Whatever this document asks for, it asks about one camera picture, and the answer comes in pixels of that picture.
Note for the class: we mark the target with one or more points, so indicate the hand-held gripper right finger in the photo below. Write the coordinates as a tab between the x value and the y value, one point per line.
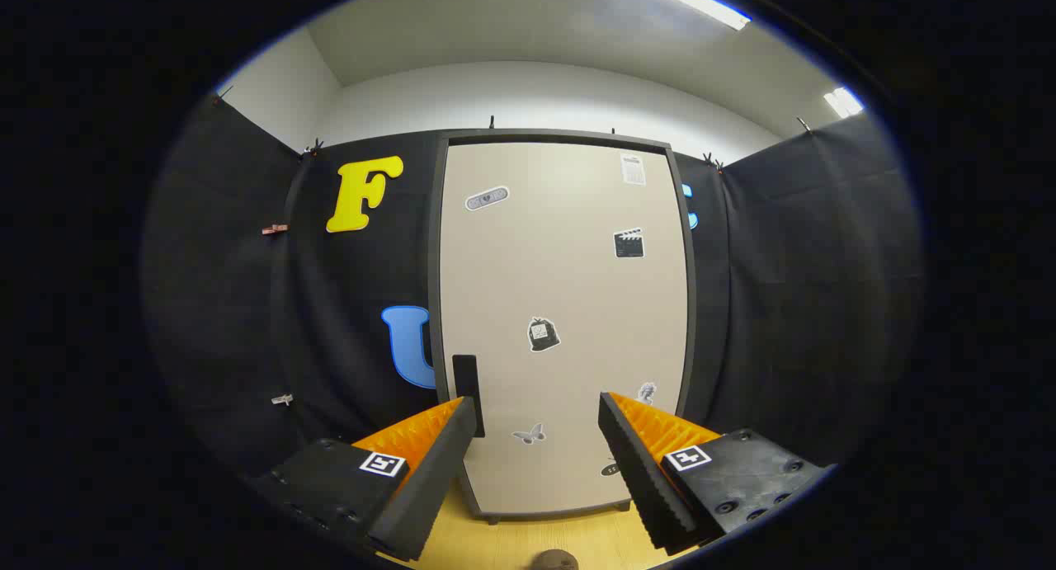
639	479

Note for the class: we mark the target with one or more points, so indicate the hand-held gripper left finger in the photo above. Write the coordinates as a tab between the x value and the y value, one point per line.
433	487

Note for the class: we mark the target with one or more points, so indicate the brown fuzzy shoe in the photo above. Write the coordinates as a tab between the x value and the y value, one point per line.
553	561

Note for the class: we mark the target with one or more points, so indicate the dark grey shoe cabinet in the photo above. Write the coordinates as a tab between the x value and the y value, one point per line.
435	265

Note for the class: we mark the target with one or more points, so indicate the white clip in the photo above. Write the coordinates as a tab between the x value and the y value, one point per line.
281	399

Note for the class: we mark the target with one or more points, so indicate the pink clip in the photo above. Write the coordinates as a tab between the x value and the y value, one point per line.
275	228

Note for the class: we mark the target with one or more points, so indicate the small ceiling light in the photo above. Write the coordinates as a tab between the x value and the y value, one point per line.
843	101

